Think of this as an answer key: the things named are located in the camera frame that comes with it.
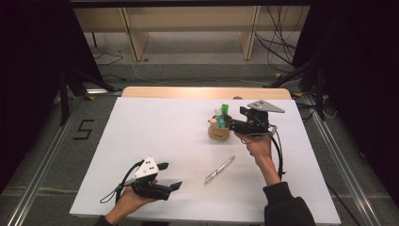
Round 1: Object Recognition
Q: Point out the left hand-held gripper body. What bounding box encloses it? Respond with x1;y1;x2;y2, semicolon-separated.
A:
131;155;173;202

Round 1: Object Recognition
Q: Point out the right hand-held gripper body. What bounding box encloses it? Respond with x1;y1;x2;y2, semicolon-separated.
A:
229;99;286;137

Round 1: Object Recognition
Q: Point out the wooden pen holder cup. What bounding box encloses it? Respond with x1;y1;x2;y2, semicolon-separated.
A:
207;115;231;141

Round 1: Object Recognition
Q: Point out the person's left hand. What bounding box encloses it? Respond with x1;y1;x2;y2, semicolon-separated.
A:
114;178;159;218

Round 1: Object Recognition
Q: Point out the person's right hand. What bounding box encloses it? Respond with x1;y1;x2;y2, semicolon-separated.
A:
234;131;273;168

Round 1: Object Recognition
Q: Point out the white table cover board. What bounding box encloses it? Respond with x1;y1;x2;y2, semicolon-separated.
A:
69;96;342;225

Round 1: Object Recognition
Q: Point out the silver ballpoint pen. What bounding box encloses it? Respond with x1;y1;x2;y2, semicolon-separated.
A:
203;155;236;186

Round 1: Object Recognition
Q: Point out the light wooden table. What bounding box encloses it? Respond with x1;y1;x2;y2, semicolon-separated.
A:
120;86;293;101

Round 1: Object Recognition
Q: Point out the black tripod stand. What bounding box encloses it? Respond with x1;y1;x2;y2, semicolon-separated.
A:
263;56;327;121
57;67;120;127

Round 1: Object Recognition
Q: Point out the black curtain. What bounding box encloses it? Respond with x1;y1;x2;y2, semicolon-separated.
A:
0;0;104;193
293;0;399;200

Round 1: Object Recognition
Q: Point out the light wooden shelf unit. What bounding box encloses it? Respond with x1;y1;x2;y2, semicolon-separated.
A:
73;6;311;62

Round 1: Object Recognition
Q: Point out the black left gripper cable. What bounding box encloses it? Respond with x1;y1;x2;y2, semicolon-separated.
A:
99;159;145;204

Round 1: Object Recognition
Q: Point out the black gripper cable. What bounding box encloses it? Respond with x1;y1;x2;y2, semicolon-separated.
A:
99;159;145;204
268;125;287;181

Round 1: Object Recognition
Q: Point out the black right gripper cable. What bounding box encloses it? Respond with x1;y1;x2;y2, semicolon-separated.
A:
268;125;287;181

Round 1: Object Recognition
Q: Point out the bundle of black cables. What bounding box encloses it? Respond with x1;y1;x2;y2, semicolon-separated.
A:
254;6;303;73

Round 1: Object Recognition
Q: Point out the aluminium floor rail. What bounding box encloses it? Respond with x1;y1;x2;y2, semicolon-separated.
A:
6;93;92;226
301;93;383;226

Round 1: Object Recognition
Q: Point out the thin black floor cable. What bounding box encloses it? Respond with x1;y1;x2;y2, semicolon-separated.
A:
93;52;124;66

